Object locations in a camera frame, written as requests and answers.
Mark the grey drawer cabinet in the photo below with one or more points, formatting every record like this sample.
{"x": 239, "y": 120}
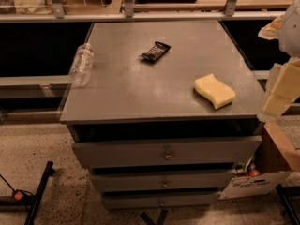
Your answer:
{"x": 129, "y": 98}

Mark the cardboard box with label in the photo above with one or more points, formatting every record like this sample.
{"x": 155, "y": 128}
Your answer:
{"x": 276, "y": 158}

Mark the yellow wavy sponge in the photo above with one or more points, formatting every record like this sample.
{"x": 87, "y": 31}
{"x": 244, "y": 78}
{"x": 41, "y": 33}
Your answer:
{"x": 217, "y": 92}

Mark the black metal stand leg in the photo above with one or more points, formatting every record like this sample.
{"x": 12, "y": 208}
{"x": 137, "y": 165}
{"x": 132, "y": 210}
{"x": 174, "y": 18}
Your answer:
{"x": 48, "y": 172}

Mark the orange bottle in box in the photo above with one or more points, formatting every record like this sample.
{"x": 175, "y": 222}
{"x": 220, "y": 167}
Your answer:
{"x": 252, "y": 170}

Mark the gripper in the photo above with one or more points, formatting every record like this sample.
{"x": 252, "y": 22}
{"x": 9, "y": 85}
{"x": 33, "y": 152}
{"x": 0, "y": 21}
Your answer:
{"x": 291, "y": 32}

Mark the bottom grey drawer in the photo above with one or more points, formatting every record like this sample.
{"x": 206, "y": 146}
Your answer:
{"x": 160, "y": 200}

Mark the black rxbar chocolate wrapper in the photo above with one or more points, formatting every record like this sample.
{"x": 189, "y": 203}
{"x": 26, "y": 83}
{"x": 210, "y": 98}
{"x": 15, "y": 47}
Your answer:
{"x": 156, "y": 52}

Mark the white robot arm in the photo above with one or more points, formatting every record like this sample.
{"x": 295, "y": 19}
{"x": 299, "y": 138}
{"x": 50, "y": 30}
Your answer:
{"x": 286, "y": 29}

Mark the metal shelf rail frame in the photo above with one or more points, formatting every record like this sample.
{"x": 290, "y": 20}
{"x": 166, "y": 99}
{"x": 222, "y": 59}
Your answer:
{"x": 64, "y": 11}

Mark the middle grey drawer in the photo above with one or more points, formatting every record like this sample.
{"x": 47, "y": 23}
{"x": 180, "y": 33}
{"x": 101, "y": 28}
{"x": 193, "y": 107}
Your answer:
{"x": 143, "y": 181}

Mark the grey drawer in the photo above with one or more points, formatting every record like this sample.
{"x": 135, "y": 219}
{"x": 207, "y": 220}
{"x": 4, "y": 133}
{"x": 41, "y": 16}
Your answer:
{"x": 143, "y": 181}
{"x": 160, "y": 200}
{"x": 139, "y": 153}

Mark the clear plastic water bottle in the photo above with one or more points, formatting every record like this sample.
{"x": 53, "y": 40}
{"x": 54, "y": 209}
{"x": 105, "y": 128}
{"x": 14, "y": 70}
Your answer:
{"x": 81, "y": 68}

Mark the top grey drawer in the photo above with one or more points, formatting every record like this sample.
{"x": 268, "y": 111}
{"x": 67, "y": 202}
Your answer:
{"x": 139, "y": 153}

